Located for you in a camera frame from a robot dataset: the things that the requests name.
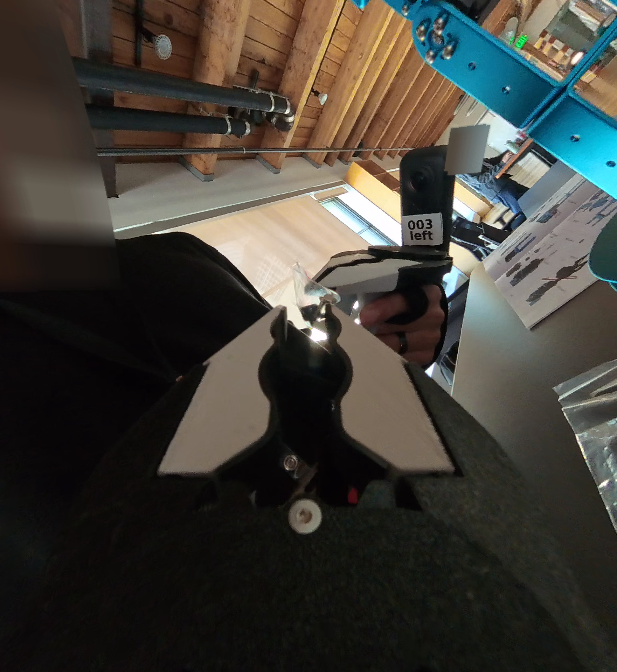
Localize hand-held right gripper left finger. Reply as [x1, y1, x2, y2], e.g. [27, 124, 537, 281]
[157, 307, 289, 480]

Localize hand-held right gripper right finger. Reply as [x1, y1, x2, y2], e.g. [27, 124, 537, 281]
[323, 310, 456, 480]

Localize small clear zip bag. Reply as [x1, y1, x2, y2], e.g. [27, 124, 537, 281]
[290, 261, 343, 368]

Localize blue toy robot arm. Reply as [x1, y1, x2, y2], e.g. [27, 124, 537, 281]
[361, 0, 617, 316]

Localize person's left hand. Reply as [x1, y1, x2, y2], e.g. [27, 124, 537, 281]
[360, 283, 449, 369]

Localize large window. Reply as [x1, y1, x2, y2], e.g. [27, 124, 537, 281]
[316, 194, 411, 250]

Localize robot assembly manual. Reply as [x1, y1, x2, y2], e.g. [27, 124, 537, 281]
[484, 173, 617, 330]

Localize large clear plastic bag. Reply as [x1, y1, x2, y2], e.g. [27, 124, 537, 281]
[553, 349, 617, 565]

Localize ceiling pipes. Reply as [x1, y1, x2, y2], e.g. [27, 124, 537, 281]
[72, 57, 298, 141]

